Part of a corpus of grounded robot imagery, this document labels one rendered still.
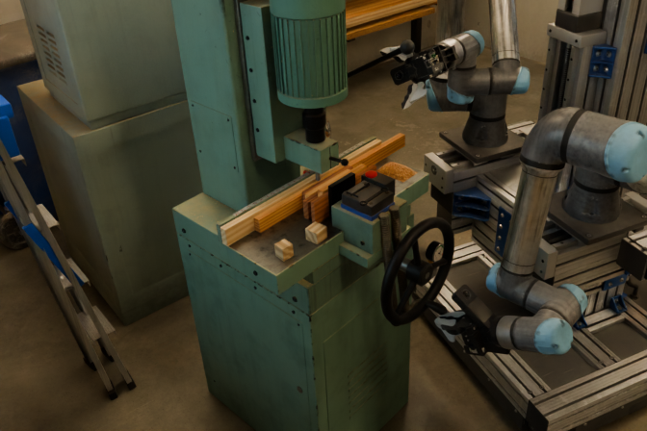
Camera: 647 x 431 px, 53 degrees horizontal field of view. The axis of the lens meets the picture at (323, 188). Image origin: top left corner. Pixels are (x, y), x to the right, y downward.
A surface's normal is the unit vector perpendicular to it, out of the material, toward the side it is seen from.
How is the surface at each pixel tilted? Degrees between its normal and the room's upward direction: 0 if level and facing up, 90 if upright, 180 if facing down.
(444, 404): 0
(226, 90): 90
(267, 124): 90
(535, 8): 90
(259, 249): 0
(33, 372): 0
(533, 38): 90
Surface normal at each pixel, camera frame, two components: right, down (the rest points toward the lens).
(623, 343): -0.04, -0.85
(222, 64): -0.69, 0.40
